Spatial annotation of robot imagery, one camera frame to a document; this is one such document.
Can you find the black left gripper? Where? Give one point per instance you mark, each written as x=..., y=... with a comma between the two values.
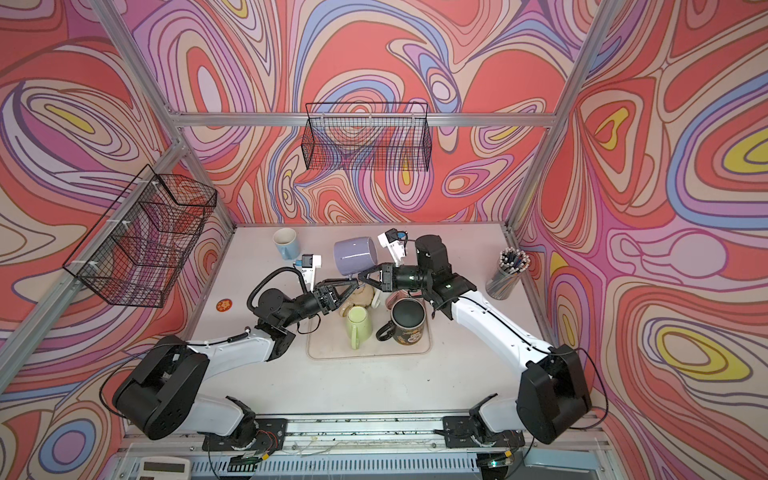
x=322, y=299

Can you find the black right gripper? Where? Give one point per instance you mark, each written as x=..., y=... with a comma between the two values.
x=388, y=278

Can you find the purple ceramic mug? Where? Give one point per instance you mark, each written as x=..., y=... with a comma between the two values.
x=354, y=255

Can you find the beige rectangular tray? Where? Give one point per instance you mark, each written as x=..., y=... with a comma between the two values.
x=331, y=341

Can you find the light blue ceramic mug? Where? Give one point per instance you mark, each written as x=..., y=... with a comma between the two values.
x=287, y=244

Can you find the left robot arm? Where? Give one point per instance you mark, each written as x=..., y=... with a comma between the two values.
x=161, y=394

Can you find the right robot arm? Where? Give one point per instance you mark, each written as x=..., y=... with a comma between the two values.
x=551, y=394

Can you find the cream speckled round mug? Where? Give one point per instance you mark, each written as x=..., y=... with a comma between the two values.
x=363, y=296

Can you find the white ceramic mug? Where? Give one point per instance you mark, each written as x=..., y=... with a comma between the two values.
x=379, y=299

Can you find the pink ceramic mug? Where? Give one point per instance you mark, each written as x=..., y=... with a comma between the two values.
x=394, y=297

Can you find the light green ceramic mug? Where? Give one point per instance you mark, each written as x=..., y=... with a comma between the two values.
x=358, y=326

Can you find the black patterned mug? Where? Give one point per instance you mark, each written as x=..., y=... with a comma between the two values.
x=406, y=324

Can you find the red star sticker badge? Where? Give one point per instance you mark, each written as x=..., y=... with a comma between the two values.
x=224, y=305

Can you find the metal cup of pens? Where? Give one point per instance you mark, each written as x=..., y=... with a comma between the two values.
x=511, y=265

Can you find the white calculator device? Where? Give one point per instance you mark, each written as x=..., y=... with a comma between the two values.
x=164, y=468

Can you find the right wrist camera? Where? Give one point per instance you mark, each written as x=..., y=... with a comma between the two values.
x=395, y=241

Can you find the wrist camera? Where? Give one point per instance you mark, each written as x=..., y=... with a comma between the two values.
x=395, y=241
x=308, y=264

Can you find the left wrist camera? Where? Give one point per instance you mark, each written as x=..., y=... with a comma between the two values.
x=308, y=264

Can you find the black wire basket back wall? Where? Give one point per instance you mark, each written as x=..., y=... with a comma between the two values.
x=367, y=136

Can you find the black wire basket wall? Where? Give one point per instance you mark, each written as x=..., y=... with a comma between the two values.
x=145, y=248
x=367, y=136

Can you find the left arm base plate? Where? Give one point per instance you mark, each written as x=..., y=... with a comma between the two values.
x=262, y=435

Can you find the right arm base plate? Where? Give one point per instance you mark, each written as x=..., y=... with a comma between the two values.
x=464, y=431

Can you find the black wire basket left wall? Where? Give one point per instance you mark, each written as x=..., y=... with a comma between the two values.
x=145, y=248

